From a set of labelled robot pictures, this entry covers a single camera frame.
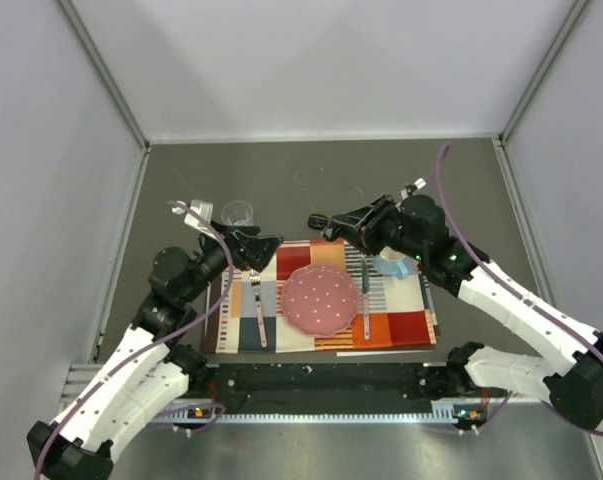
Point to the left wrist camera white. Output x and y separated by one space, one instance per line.
197 215

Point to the knife with pink handle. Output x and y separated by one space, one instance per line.
365 285

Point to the fork with pink handle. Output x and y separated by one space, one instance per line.
255 282

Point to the black earbud charging case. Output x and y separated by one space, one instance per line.
317 221

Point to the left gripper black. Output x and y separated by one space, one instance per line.
256 251

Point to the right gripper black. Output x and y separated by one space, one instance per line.
366 239

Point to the white blue mug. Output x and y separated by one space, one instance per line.
391 264

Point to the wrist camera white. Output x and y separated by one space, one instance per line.
197 215
411 188

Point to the pink dotted plate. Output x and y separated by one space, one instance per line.
319 300

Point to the aluminium frame profile front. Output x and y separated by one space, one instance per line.
161 397

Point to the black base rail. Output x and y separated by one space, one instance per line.
329 388

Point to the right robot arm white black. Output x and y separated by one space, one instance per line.
567 371

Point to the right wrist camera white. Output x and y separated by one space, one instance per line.
411 188

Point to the clear plastic cup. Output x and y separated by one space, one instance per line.
237 213

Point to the colourful patchwork placemat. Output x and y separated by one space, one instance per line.
401 311

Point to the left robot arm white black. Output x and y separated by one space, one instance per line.
150 367

